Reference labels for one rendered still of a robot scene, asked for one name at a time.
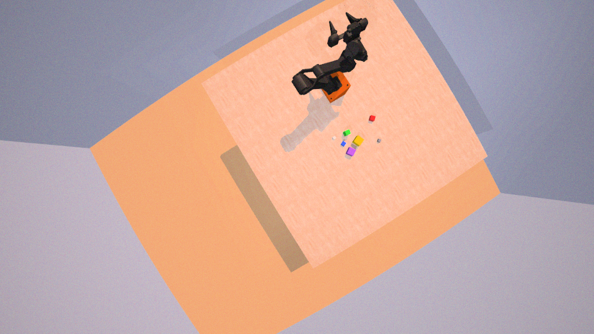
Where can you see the yellow block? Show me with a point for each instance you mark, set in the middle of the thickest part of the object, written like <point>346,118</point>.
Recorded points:
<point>358,140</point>

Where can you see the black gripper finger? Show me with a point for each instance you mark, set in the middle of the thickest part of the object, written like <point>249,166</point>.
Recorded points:
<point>351,18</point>
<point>332,28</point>

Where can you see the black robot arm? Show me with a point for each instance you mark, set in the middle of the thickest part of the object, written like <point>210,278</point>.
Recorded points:
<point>344,64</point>

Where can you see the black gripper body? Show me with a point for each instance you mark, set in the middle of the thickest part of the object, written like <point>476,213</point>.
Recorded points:
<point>334,39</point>

